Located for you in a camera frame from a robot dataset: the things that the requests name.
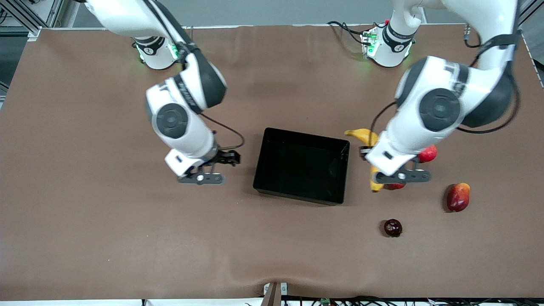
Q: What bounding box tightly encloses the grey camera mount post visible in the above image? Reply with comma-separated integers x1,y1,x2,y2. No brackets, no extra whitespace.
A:
263,282,288,306

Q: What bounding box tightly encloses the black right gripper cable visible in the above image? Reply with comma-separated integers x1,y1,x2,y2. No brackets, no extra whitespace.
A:
199,112,246,151

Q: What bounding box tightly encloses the black left arm base cable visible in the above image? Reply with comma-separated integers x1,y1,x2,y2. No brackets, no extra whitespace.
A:
326,20,374,45

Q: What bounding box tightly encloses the red yellow mango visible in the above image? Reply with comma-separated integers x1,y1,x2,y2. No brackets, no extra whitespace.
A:
447,182,471,213

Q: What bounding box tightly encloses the red pomegranate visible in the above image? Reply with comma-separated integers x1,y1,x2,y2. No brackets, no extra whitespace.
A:
419,145,438,163

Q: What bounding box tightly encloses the white dashed edge tape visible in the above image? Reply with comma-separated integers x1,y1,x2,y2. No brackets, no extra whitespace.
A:
521,32,544,88

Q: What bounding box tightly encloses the brown table mat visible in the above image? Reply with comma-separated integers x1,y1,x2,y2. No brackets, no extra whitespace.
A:
0,23,544,300

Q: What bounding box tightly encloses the aluminium frame profile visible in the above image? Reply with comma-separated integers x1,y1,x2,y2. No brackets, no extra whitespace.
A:
516,0,544,27
0,0,64,41

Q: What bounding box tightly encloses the black rectangular plastic box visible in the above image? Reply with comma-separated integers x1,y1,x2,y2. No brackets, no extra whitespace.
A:
253,127,350,206

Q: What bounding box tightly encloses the dark purple mangosteen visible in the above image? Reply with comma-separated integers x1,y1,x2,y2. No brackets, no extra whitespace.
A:
384,219,403,238

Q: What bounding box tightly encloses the yellow banana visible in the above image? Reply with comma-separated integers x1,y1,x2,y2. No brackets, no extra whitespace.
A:
344,128,384,193

